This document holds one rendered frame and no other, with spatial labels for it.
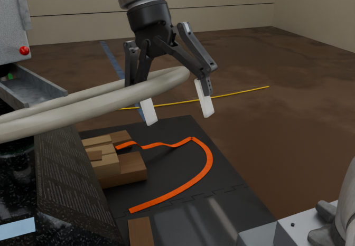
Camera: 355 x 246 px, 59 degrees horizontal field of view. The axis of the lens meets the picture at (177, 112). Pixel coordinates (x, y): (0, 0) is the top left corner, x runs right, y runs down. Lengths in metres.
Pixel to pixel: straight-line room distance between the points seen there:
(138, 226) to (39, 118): 1.38
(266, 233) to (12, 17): 1.03
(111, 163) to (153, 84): 1.65
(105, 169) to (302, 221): 1.55
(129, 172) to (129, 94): 1.74
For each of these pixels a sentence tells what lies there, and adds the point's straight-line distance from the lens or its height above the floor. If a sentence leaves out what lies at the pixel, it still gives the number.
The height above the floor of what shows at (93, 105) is 1.24.
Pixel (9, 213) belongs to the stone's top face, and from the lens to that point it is 1.02.
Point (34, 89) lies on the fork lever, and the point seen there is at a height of 1.05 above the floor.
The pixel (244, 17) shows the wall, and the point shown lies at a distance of 7.21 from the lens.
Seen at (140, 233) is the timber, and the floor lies 0.13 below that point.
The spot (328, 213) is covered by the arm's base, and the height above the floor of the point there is 0.91.
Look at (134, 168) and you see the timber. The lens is 2.25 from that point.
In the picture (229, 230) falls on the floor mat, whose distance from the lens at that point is 1.96.
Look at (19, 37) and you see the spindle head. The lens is 1.24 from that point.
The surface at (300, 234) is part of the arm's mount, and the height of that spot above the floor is 0.88.
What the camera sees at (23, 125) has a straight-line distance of 0.50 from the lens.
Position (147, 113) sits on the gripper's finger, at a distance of 0.62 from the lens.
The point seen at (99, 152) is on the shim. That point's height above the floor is 0.22.
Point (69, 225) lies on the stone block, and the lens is 1.04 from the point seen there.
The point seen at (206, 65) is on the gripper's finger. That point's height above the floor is 1.28.
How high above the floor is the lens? 1.44
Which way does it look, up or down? 27 degrees down
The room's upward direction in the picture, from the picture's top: straight up
